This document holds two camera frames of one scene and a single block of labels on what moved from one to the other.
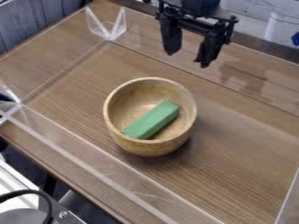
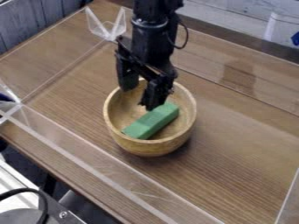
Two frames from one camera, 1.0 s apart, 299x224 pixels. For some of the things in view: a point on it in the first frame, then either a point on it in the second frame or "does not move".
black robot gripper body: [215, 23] → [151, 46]
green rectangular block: [154, 121] does not move
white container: [281, 27] does not move
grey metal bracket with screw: [62, 216] does not move
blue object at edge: [294, 38] does not move
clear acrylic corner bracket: [98, 27] does not move
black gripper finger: [171, 32] → [127, 73]
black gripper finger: [213, 42] → [157, 91]
